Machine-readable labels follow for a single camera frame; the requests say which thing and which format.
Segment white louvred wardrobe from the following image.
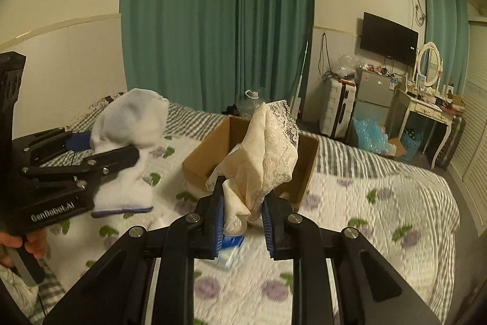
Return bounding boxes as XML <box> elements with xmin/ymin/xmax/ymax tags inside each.
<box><xmin>448</xmin><ymin>16</ymin><xmax>486</xmax><ymax>236</ymax></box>

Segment white blue-trimmed sock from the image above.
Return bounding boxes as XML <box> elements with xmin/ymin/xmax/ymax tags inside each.
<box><xmin>91</xmin><ymin>88</ymin><xmax>169</xmax><ymax>218</ymax></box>

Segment small silver fridge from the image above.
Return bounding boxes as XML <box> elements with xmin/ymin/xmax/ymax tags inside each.
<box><xmin>352</xmin><ymin>69</ymin><xmax>397</xmax><ymax>125</ymax></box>

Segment black wall television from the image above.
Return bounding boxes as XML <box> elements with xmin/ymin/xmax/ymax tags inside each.
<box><xmin>360</xmin><ymin>12</ymin><xmax>419</xmax><ymax>67</ymax></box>

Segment green curtain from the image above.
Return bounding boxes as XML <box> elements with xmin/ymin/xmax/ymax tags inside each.
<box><xmin>425</xmin><ymin>0</ymin><xmax>469</xmax><ymax>95</ymax></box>
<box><xmin>120</xmin><ymin>0</ymin><xmax>314</xmax><ymax>113</ymax></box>

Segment white dressing table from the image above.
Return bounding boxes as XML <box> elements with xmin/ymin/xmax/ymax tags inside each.
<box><xmin>386</xmin><ymin>89</ymin><xmax>466</xmax><ymax>169</ymax></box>

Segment blue laundry basket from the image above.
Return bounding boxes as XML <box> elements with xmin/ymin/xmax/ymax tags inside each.
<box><xmin>400</xmin><ymin>129</ymin><xmax>423</xmax><ymax>162</ymax></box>

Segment grey checked bed sheet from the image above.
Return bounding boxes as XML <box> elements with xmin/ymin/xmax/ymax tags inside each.
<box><xmin>31</xmin><ymin>104</ymin><xmax>460</xmax><ymax>324</ymax></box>

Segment clear water jug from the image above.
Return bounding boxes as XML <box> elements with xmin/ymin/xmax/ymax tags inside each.
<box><xmin>237</xmin><ymin>89</ymin><xmax>265</xmax><ymax>119</ymax></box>

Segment white oval vanity mirror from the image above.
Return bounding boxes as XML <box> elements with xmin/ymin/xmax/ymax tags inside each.
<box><xmin>414</xmin><ymin>42</ymin><xmax>443</xmax><ymax>88</ymax></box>

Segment white floral quilt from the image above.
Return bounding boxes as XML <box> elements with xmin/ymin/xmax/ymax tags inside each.
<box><xmin>44</xmin><ymin>132</ymin><xmax>457</xmax><ymax>324</ymax></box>

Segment green curtain right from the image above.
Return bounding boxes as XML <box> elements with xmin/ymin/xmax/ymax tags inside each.
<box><xmin>425</xmin><ymin>0</ymin><xmax>469</xmax><ymax>95</ymax></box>

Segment white suitcase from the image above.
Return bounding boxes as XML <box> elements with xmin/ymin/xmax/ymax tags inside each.
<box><xmin>320</xmin><ymin>78</ymin><xmax>357</xmax><ymax>139</ymax></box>

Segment blue plastic bag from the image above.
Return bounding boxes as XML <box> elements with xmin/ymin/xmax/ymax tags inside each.
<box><xmin>352</xmin><ymin>118</ymin><xmax>396</xmax><ymax>156</ymax></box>

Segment green curtain left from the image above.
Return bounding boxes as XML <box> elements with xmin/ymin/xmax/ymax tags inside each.
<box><xmin>120</xmin><ymin>0</ymin><xmax>314</xmax><ymax>113</ymax></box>

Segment cream lace cloth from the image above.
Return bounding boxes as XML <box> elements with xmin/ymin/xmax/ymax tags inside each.
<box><xmin>205</xmin><ymin>100</ymin><xmax>299</xmax><ymax>237</ymax></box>

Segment person's left hand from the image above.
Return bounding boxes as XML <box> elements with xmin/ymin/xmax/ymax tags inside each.
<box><xmin>0</xmin><ymin>228</ymin><xmax>50</xmax><ymax>268</ymax></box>

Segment blue tissue packet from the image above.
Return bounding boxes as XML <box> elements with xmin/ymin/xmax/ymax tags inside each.
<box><xmin>216</xmin><ymin>236</ymin><xmax>244</xmax><ymax>268</ymax></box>

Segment brown cardboard box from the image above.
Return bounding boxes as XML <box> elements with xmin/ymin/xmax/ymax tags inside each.
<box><xmin>182</xmin><ymin>109</ymin><xmax>319</xmax><ymax>220</ymax></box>

